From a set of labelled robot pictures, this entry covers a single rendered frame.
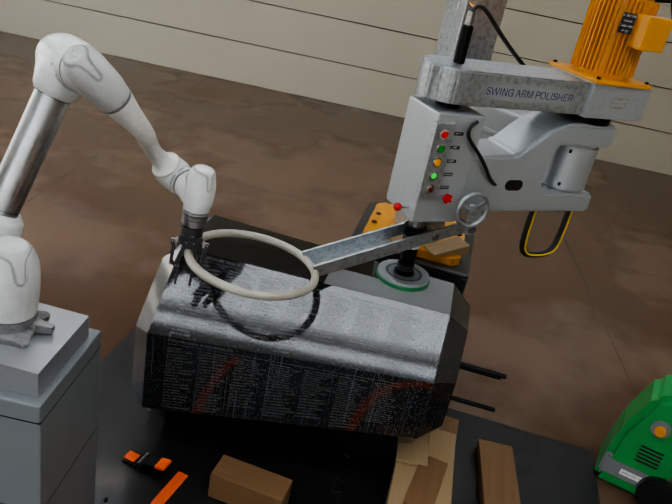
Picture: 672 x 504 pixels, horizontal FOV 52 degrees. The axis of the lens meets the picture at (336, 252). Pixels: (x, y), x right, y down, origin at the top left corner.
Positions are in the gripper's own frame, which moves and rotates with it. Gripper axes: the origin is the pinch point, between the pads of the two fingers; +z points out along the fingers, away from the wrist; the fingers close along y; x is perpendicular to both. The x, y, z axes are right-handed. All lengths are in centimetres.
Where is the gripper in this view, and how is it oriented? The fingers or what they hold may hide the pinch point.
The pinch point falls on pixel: (183, 275)
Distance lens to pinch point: 250.1
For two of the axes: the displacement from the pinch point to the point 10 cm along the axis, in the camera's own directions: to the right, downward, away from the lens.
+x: -1.5, -4.5, 8.8
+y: 9.6, 1.6, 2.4
